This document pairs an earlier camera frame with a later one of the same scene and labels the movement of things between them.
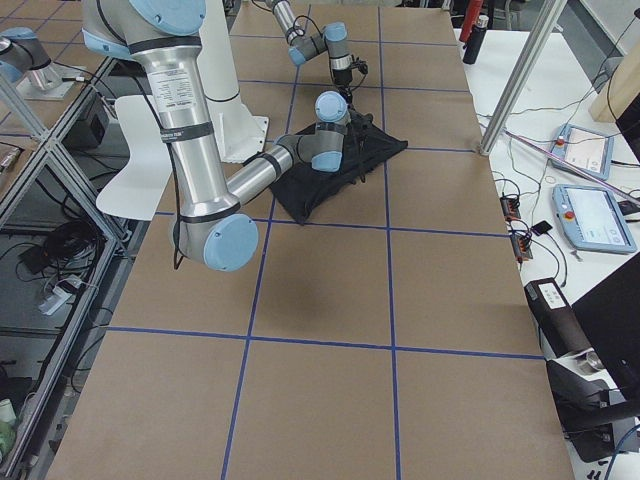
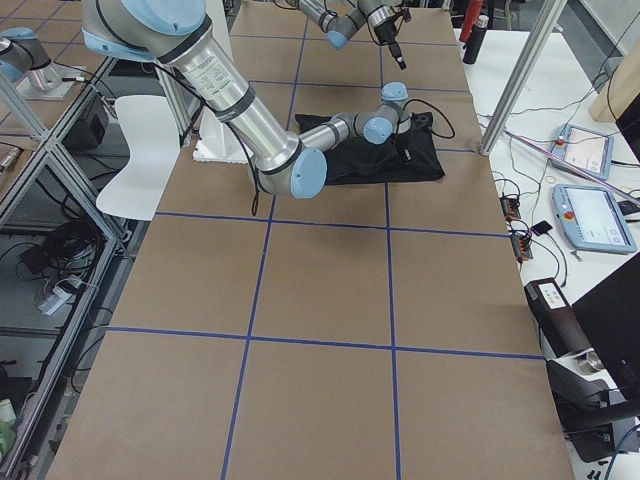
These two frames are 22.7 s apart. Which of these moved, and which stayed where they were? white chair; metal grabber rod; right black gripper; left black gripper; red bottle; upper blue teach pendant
Moved: left black gripper; right black gripper
Stayed: red bottle; white chair; metal grabber rod; upper blue teach pendant
